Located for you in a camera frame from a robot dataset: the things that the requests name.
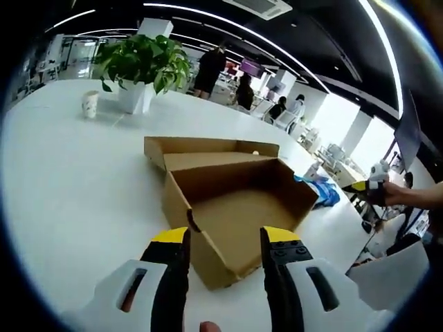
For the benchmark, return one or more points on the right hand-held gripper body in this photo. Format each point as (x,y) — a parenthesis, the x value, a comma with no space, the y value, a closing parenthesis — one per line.
(379,174)

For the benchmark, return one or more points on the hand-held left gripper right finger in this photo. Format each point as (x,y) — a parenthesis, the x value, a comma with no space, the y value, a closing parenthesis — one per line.
(284,276)

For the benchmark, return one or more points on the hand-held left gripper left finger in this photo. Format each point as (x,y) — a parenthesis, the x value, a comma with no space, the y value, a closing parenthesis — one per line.
(169,276)

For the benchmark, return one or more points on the blue tissue pack soft item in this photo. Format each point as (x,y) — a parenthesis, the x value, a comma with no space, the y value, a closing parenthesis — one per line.
(327,195)

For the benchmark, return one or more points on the brown cardboard shoe box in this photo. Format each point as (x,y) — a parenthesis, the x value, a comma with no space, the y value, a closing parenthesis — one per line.
(235,207)

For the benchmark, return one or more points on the person's right hand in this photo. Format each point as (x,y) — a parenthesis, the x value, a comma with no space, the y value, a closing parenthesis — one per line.
(389,195)

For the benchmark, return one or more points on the black round device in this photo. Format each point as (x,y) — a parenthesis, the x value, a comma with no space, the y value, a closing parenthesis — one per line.
(367,227)

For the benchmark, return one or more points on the large dark monitor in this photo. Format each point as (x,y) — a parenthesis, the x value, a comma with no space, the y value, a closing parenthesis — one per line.
(408,135)

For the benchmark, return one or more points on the white chair back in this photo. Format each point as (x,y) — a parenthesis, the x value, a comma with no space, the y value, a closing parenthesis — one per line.
(391,276)

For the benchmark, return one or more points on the white office chair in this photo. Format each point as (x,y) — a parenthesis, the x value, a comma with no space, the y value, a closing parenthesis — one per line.
(285,121)

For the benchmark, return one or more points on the purple screen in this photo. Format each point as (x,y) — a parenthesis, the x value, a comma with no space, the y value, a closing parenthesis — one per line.
(252,67)

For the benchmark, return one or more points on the white paper cup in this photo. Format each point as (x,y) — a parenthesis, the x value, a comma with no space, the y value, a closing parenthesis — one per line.
(90,105)

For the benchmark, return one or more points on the green potted plant white pot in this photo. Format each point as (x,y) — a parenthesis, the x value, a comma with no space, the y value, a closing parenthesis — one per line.
(145,62)

